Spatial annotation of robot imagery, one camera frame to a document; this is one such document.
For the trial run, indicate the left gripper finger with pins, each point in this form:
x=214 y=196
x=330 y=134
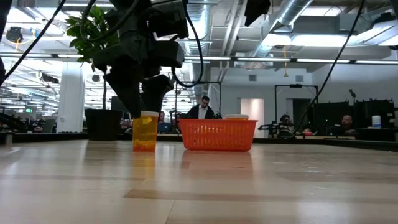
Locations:
x=127 y=90
x=155 y=93

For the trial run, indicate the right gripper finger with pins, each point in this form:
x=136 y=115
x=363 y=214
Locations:
x=256 y=9

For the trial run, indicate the amber pill bottle white cap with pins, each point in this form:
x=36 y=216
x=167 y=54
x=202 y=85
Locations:
x=145 y=133
x=236 y=117

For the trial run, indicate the black background robot arm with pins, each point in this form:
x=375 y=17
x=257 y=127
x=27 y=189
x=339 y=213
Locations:
x=270 y=127

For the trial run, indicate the orange plastic basket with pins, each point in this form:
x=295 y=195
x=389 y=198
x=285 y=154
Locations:
x=217 y=135

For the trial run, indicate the person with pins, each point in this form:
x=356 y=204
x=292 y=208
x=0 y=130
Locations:
x=346 y=120
x=163 y=127
x=285 y=119
x=202 y=112

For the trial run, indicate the green leafy plant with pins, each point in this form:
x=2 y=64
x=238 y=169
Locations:
x=90 y=34

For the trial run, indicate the white column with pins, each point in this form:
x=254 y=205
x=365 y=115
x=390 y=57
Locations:
x=71 y=99

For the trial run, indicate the green exit sign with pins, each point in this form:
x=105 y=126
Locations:
x=28 y=110

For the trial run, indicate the white canister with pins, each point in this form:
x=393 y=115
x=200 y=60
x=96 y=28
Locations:
x=376 y=122

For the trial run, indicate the silver ventilation duct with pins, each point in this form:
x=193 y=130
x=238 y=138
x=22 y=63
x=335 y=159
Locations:
x=292 y=12

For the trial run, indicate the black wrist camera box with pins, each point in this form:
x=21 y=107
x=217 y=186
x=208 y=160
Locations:
x=169 y=20

